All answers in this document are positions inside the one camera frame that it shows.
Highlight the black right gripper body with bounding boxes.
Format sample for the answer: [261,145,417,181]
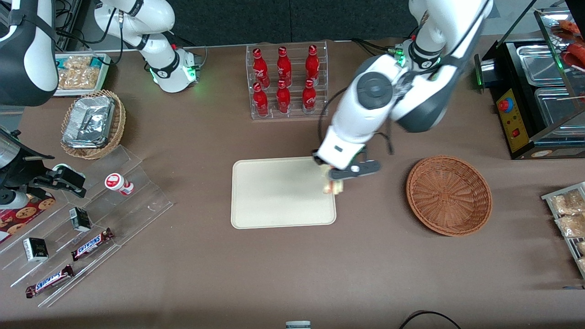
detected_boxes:
[7,155,53,191]

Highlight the triangle sandwich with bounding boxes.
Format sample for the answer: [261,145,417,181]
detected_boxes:
[321,164,344,196]

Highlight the light wicker basket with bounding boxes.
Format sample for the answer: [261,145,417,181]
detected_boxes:
[60,90,126,160]

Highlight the beige rectangular tray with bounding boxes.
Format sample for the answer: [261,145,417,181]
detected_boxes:
[231,157,337,229]

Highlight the white snack tray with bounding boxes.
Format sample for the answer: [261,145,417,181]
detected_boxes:
[54,53,111,97]

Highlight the round brown wicker basket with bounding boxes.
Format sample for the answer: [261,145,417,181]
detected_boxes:
[406,155,493,237]

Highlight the small black carton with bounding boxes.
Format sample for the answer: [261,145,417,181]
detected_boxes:
[23,238,48,262]
[69,207,92,233]

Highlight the red cookie box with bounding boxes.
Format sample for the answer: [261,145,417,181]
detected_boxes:
[0,194,55,244]

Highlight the red white small bottle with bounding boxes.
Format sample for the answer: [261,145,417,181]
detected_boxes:
[105,174,134,196]

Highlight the silver foil container stack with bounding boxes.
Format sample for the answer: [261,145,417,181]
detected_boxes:
[63,95,115,148]

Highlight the clear acrylic bottle rack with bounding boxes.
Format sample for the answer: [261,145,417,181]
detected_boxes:
[246,41,329,120]

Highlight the red cola bottle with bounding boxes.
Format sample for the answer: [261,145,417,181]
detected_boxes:
[277,46,292,86]
[276,80,291,114]
[253,48,270,88]
[302,79,317,114]
[305,44,320,85]
[253,82,269,117]

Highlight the Snickers chocolate bar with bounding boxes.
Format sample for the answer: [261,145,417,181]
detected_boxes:
[25,264,74,298]
[71,228,114,262]

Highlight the clear acrylic stepped display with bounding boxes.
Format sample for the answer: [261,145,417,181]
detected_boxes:
[0,145,174,308]

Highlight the black food warmer cabinet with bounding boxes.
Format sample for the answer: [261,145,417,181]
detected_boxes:
[474,0,585,160]

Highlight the steel food pan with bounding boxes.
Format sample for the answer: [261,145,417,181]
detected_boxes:
[534,87,585,138]
[516,44,567,87]

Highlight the red fried food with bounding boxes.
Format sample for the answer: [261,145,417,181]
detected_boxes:
[552,18,585,69]

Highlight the black base cable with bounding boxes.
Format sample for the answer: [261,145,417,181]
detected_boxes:
[351,38,404,58]

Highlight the black cable bundle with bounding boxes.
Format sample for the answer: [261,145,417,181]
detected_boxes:
[55,0,125,64]

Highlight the black table cable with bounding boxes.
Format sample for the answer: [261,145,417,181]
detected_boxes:
[399,310,462,329]

